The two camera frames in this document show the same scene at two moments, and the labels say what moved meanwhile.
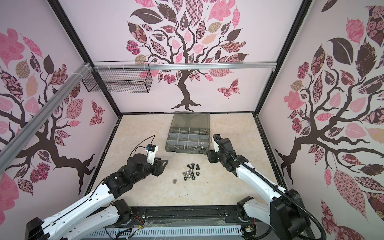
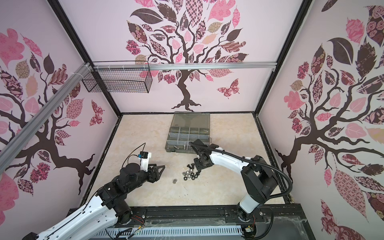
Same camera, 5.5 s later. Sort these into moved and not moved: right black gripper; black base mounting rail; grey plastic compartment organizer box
Moved: right black gripper
Not moved: grey plastic compartment organizer box; black base mounting rail
